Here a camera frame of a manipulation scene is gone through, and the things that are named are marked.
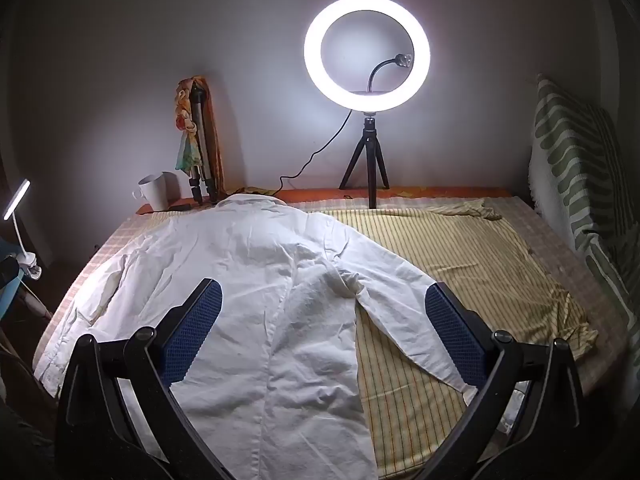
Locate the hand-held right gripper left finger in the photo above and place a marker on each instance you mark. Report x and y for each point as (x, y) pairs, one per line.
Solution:
(200, 325)

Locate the orange wooden board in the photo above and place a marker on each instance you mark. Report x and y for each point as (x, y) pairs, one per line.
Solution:
(216, 150)

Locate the colourful printed scarf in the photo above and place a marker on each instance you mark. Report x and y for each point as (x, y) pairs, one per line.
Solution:
(185, 150)

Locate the yellow striped bed sheet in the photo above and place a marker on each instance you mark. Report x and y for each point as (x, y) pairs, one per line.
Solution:
(450, 260)

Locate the colourful figure wall hanging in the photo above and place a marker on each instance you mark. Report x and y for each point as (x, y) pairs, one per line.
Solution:
(202, 160)

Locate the small black tripod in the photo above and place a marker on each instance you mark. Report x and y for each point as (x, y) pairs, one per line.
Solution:
(370, 160)

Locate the black gooseneck phone holder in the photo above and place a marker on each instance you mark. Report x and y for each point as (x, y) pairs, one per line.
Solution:
(372, 77)

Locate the yellow striped table cloth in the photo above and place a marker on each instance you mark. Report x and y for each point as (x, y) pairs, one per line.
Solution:
(565, 260)

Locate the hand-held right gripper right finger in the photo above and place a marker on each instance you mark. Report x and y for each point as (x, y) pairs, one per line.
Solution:
(450, 330)

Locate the white desk lamp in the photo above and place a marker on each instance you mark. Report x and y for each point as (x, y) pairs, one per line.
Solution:
(17, 200)

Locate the white mug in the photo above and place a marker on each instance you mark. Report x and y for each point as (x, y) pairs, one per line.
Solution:
(155, 191)

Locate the white shirt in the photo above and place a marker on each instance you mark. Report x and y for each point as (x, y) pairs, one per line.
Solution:
(280, 310)

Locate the green patterned cushion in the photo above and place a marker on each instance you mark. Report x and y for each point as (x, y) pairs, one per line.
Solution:
(565, 160)

